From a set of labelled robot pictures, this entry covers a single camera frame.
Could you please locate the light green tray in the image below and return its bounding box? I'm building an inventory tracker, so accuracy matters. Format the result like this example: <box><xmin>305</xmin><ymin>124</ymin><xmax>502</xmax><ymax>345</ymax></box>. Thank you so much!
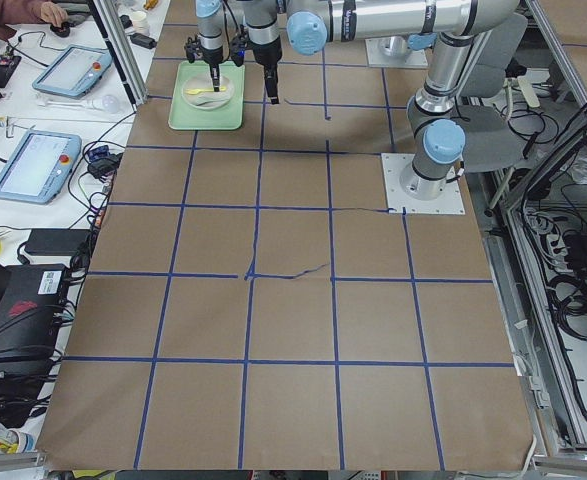
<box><xmin>168</xmin><ymin>61</ymin><xmax>245</xmax><ymax>130</ymax></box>

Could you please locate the pale green plastic spoon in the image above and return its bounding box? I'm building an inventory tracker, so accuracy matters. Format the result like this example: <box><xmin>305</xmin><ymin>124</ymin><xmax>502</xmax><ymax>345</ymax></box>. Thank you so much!
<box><xmin>191</xmin><ymin>92</ymin><xmax>232</xmax><ymax>106</ymax></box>

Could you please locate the blue teach pendant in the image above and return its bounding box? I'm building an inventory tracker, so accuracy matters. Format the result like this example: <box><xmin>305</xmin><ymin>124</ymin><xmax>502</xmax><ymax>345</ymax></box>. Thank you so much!
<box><xmin>32</xmin><ymin>45</ymin><xmax>113</xmax><ymax>98</ymax></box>
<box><xmin>0</xmin><ymin>129</ymin><xmax>82</xmax><ymax>204</ymax></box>

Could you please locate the grey office chair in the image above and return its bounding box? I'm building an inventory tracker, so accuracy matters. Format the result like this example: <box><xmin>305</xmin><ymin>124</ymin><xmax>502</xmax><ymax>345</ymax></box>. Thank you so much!
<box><xmin>457</xmin><ymin>13</ymin><xmax>527</xmax><ymax>173</ymax></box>

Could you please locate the upper blue teach pendant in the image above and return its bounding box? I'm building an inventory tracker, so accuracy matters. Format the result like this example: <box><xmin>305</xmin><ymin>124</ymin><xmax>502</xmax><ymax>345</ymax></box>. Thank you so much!
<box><xmin>32</xmin><ymin>45</ymin><xmax>113</xmax><ymax>98</ymax></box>

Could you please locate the yellow plastic fork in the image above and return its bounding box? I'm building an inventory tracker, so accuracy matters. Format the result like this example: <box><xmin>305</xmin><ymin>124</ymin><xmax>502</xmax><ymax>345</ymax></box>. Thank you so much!
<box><xmin>183</xmin><ymin>88</ymin><xmax>217</xmax><ymax>95</ymax></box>

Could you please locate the lower blue teach pendant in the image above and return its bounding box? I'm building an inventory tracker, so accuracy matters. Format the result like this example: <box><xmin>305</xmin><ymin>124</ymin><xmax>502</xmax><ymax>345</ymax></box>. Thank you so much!
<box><xmin>0</xmin><ymin>129</ymin><xmax>82</xmax><ymax>204</ymax></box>

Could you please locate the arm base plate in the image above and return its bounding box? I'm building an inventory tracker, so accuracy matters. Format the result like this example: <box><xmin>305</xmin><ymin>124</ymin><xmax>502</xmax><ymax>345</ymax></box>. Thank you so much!
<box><xmin>381</xmin><ymin>153</ymin><xmax>465</xmax><ymax>215</ymax></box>
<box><xmin>366</xmin><ymin>34</ymin><xmax>436</xmax><ymax>69</ymax></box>

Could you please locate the white light bulb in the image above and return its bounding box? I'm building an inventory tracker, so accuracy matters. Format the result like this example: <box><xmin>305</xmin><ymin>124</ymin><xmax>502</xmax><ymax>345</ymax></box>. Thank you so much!
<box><xmin>82</xmin><ymin>94</ymin><xmax>121</xmax><ymax>114</ymax></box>

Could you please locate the beige round plate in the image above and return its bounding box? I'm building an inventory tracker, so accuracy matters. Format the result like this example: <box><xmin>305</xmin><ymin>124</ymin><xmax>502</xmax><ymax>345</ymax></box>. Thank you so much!
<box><xmin>180</xmin><ymin>73</ymin><xmax>235</xmax><ymax>110</ymax></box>

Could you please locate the black small adapter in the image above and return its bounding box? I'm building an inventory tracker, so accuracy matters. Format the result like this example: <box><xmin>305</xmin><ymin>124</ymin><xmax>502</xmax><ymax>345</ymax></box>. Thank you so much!
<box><xmin>129</xmin><ymin>32</ymin><xmax>157</xmax><ymax>50</ymax></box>

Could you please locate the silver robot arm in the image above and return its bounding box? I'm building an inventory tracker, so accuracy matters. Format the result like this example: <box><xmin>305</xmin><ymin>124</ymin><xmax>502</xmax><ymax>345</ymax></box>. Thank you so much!
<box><xmin>241</xmin><ymin>0</ymin><xmax>516</xmax><ymax>200</ymax></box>
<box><xmin>195</xmin><ymin>0</ymin><xmax>224</xmax><ymax>92</ymax></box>

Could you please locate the black power adapter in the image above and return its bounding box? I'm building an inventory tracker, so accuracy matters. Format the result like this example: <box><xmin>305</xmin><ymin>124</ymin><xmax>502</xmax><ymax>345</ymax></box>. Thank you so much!
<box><xmin>19</xmin><ymin>228</ymin><xmax>89</xmax><ymax>256</ymax></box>

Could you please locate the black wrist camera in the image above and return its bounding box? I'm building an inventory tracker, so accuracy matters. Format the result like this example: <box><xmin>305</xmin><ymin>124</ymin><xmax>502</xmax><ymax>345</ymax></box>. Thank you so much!
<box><xmin>229</xmin><ymin>26</ymin><xmax>249</xmax><ymax>67</ymax></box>
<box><xmin>184</xmin><ymin>36</ymin><xmax>202</xmax><ymax>63</ymax></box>

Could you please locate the black computer box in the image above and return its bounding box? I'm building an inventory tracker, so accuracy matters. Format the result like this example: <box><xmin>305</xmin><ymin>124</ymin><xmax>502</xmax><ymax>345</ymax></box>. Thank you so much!
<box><xmin>0</xmin><ymin>264</ymin><xmax>69</xmax><ymax>360</ymax></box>

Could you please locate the white paper cup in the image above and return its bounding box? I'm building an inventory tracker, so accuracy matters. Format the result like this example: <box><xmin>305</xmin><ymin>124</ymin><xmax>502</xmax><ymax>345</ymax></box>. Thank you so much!
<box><xmin>129</xmin><ymin>10</ymin><xmax>150</xmax><ymax>35</ymax></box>

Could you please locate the person hand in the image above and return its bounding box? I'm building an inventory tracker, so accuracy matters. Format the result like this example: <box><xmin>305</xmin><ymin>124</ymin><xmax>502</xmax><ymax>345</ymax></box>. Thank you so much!
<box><xmin>39</xmin><ymin>1</ymin><xmax>68</xmax><ymax>28</ymax></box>

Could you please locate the aluminium frame post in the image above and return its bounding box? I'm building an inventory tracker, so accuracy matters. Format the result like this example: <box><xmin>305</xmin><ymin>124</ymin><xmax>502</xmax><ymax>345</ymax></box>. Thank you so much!
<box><xmin>87</xmin><ymin>0</ymin><xmax>147</xmax><ymax>107</ymax></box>

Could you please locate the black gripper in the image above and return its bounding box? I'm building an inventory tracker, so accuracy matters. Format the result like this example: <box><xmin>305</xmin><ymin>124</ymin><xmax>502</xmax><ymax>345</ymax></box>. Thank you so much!
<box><xmin>201</xmin><ymin>47</ymin><xmax>223</xmax><ymax>92</ymax></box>
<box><xmin>250</xmin><ymin>40</ymin><xmax>282</xmax><ymax>105</ymax></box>

